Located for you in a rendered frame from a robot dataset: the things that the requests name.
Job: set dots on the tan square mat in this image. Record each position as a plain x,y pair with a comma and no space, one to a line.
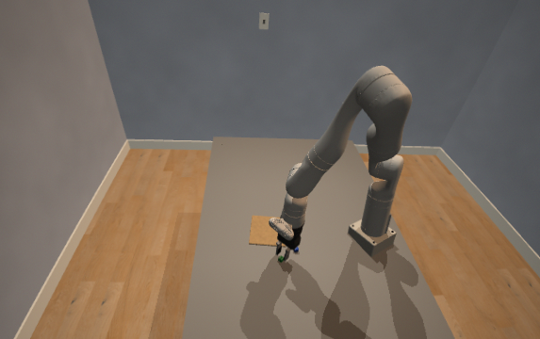
261,233

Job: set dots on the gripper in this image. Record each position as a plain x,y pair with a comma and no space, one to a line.
287,228

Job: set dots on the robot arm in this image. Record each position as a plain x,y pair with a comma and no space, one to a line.
387,102

